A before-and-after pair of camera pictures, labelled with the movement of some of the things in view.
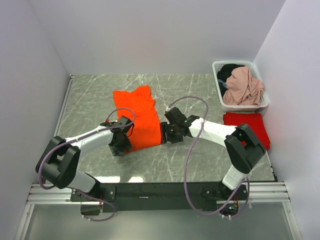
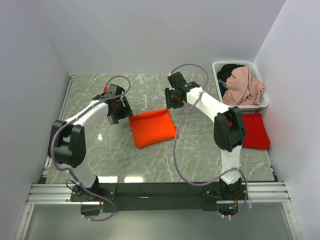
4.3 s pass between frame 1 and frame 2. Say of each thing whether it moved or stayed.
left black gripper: moved
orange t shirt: moved
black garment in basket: stayed
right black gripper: moved
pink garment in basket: stayed
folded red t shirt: stayed
